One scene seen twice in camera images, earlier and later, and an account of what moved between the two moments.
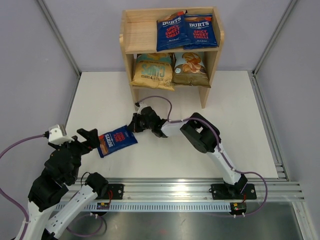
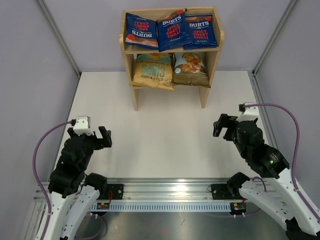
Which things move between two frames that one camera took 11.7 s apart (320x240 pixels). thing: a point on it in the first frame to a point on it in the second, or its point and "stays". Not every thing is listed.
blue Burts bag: [171, 32] stays
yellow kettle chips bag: [154, 70] stays
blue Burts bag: [114, 140] to [141, 31]
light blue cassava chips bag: [190, 69] stays
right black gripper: [134, 126] to [225, 121]
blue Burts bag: [200, 31] stays
